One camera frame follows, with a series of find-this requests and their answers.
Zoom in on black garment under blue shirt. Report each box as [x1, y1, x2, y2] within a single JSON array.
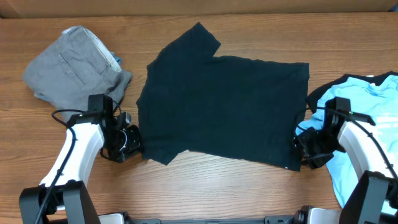
[[306, 71, 397, 113]]

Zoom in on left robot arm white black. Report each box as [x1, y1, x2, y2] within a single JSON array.
[[19, 94, 144, 224]]

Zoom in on black t-shirt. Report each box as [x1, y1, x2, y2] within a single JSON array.
[[137, 24, 309, 171]]

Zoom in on light blue t-shirt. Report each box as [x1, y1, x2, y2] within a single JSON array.
[[295, 74, 398, 215]]

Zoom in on folded grey shorts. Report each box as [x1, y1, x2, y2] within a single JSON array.
[[22, 26, 132, 121]]

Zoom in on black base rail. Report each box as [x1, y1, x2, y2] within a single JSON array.
[[99, 211, 299, 224]]

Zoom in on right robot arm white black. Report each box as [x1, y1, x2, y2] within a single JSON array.
[[288, 97, 397, 223]]

